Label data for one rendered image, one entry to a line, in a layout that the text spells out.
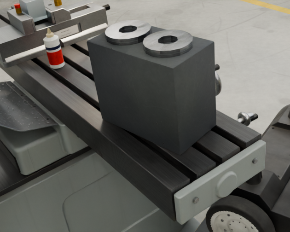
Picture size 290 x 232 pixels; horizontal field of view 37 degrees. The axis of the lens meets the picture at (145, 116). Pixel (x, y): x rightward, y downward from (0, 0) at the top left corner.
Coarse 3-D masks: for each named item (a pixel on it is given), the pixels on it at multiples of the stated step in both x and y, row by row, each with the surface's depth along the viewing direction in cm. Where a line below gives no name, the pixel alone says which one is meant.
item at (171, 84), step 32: (128, 32) 86; (160, 32) 81; (96, 64) 86; (128, 64) 79; (160, 64) 73; (192, 64) 75; (128, 96) 84; (160, 96) 77; (192, 96) 78; (128, 128) 89; (160, 128) 82; (192, 128) 82
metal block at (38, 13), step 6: (24, 0) 124; (30, 0) 123; (36, 0) 123; (42, 0) 124; (24, 6) 124; (30, 6) 123; (36, 6) 124; (42, 6) 125; (30, 12) 123; (36, 12) 124; (42, 12) 126; (36, 18) 125; (42, 18) 126
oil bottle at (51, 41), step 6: (48, 30) 113; (48, 36) 113; (54, 36) 114; (48, 42) 113; (54, 42) 114; (48, 48) 114; (54, 48) 114; (60, 48) 116; (48, 54) 116; (54, 54) 115; (60, 54) 116; (54, 60) 116; (60, 60) 117; (54, 66) 117; (60, 66) 118
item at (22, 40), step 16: (16, 16) 124; (80, 16) 129; (96, 16) 133; (0, 32) 126; (16, 32) 125; (32, 32) 123; (64, 32) 129; (80, 32) 132; (96, 32) 133; (0, 48) 120; (16, 48) 122; (32, 48) 125; (16, 64) 123
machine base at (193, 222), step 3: (192, 219) 169; (195, 219) 169; (189, 222) 168; (192, 222) 168; (195, 222) 167; (198, 222) 167; (186, 225) 167; (189, 225) 167; (192, 225) 166; (195, 225) 166; (198, 225) 166; (183, 228) 166; (186, 228) 165; (189, 228) 165; (192, 228) 165; (195, 228) 165; (180, 231) 165; (183, 231) 165; (186, 231) 164; (189, 231) 164; (192, 231) 164
